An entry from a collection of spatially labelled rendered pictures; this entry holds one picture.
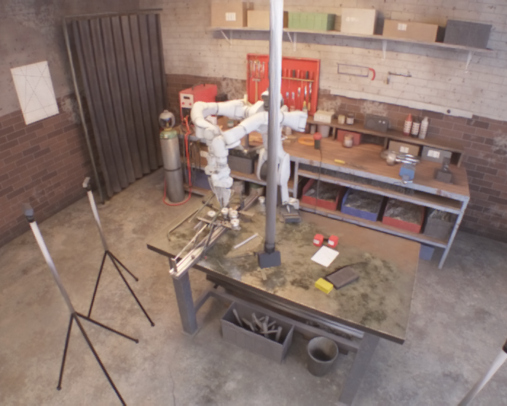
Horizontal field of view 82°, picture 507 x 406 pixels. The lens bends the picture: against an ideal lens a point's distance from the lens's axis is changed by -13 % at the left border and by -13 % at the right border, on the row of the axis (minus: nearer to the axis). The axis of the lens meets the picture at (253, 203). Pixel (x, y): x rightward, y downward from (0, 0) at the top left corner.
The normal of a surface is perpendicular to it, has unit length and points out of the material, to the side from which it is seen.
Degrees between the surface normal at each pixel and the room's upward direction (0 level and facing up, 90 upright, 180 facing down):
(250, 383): 0
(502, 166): 90
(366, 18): 92
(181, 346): 0
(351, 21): 90
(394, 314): 0
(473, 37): 90
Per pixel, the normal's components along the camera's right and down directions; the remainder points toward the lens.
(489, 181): -0.47, 0.47
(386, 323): 0.00, -0.85
